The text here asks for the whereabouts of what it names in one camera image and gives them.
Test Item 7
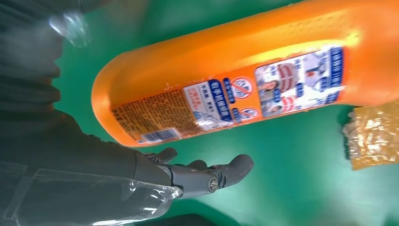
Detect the clear plastic wrist film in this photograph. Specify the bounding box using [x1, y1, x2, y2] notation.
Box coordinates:
[0, 161, 184, 226]

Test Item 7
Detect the yellow plastic film sheet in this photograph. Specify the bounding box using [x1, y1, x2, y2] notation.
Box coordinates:
[342, 101, 399, 170]

